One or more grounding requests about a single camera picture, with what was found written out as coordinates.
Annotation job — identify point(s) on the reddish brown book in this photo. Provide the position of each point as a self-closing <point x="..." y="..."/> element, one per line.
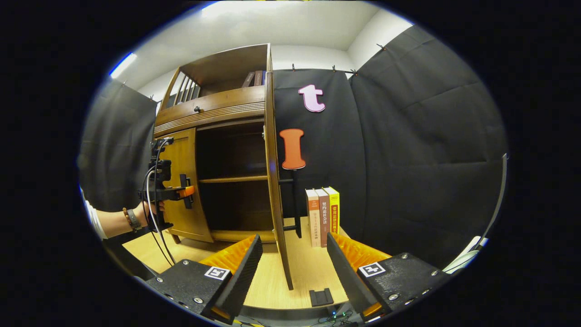
<point x="323" y="218"/>

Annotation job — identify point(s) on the yellow book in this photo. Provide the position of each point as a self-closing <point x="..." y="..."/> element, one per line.
<point x="333" y="209"/>

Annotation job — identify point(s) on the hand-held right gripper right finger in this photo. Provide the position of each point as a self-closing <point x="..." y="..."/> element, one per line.
<point x="347" y="277"/>

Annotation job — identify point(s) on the wooden shoe cabinet door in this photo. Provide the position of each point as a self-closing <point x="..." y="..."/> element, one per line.
<point x="181" y="154"/>
<point x="274" y="181"/>

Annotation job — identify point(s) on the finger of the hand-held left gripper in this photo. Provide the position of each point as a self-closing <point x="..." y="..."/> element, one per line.
<point x="187" y="191"/>

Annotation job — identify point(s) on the wooden double-door shoe cabinet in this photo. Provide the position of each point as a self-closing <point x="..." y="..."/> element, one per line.
<point x="227" y="63"/>

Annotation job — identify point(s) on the maroon book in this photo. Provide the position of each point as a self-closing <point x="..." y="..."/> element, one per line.
<point x="258" y="78"/>

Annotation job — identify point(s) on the blue book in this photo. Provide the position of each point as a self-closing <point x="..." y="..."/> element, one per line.
<point x="263" y="77"/>

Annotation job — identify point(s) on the small black bracket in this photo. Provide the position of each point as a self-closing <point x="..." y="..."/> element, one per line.
<point x="321" y="296"/>

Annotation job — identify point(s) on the black wristband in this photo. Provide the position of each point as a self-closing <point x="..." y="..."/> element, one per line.
<point x="134" y="220"/>

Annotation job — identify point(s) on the wooden cabinet drawer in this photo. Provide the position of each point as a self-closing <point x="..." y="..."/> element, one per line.
<point x="227" y="106"/>

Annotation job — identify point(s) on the beige book orange label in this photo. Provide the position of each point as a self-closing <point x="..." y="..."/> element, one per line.
<point x="313" y="218"/>

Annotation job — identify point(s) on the white curved object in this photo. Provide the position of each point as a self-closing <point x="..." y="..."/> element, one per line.
<point x="467" y="254"/>

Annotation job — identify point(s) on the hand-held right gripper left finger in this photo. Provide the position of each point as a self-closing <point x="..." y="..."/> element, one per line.
<point x="243" y="274"/>

